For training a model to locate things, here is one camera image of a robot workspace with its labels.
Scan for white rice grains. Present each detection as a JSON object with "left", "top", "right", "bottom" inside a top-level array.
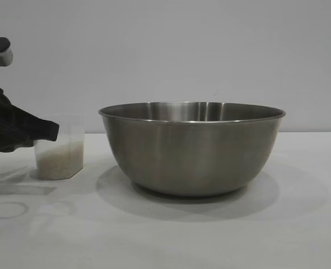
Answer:
[{"left": 35, "top": 139, "right": 85, "bottom": 179}]

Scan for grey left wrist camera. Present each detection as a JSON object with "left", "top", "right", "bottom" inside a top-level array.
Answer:
[{"left": 0, "top": 36, "right": 15, "bottom": 68}]

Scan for clear plastic measuring cup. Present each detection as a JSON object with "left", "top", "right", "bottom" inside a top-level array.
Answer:
[{"left": 32, "top": 113, "right": 85, "bottom": 180}]

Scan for stainless steel mixing bowl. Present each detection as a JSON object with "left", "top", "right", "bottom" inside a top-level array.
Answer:
[{"left": 98, "top": 101, "right": 287, "bottom": 197}]

